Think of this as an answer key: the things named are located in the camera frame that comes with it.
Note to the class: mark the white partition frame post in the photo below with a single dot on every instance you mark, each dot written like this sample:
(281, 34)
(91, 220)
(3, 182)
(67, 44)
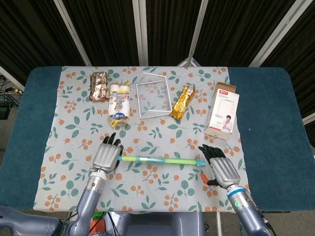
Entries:
(275, 32)
(308, 119)
(140, 32)
(200, 29)
(12, 78)
(73, 34)

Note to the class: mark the toilet paper roll pack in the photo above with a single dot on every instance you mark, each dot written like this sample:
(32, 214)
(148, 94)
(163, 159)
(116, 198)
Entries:
(119, 105)

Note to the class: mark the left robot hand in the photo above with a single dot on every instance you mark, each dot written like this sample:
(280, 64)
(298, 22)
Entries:
(105, 157)

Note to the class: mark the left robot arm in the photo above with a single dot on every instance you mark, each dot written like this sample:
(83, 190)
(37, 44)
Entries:
(86, 204)

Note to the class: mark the gold foil packet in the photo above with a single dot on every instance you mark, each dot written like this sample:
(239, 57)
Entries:
(183, 102)

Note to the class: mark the white desk lamp box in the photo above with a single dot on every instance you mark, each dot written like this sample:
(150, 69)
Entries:
(221, 115)

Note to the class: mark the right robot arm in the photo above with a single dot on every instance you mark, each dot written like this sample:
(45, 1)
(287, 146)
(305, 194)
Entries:
(246, 214)

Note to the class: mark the brown gold snack packet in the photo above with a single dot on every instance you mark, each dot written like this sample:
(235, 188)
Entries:
(99, 86)

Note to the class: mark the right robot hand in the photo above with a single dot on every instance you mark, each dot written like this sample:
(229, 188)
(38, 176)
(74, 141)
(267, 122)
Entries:
(225, 172)

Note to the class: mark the floral orange fruit tablecloth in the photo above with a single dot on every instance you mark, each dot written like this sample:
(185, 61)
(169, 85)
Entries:
(147, 186)

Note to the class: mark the blue green water pump toy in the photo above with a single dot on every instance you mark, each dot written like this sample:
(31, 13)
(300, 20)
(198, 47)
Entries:
(172, 161)

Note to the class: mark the white partition foot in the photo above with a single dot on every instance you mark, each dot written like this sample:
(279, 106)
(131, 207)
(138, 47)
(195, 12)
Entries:
(190, 60)

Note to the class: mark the orange green device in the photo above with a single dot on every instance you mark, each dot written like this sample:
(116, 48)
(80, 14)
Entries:
(98, 222)

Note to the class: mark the grey robot torso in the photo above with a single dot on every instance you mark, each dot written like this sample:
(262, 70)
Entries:
(160, 225)

